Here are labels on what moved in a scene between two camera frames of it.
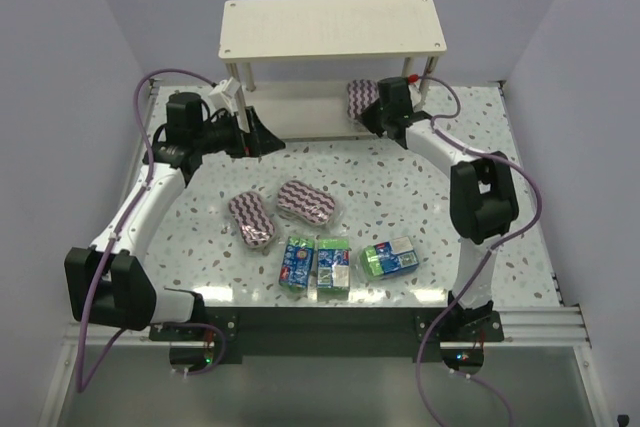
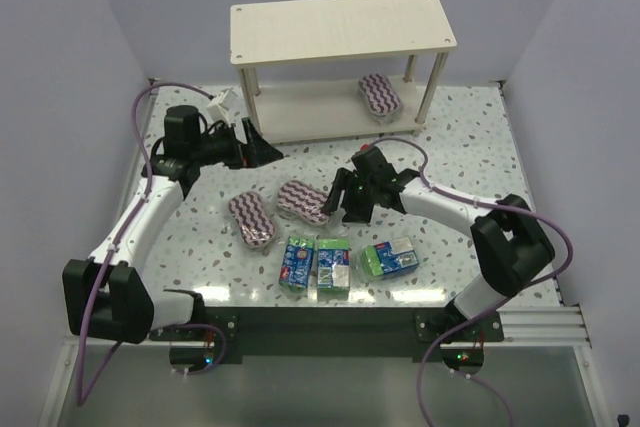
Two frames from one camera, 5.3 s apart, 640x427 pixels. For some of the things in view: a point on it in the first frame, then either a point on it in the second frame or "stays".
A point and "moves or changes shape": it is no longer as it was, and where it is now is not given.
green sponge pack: x=333 y=270 stays
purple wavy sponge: x=300 y=201 stays
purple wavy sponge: x=361 y=93 moves or changes shape
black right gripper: x=379 y=116 -> x=347 y=195
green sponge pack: x=296 y=263 stays
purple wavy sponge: x=255 y=225 stays
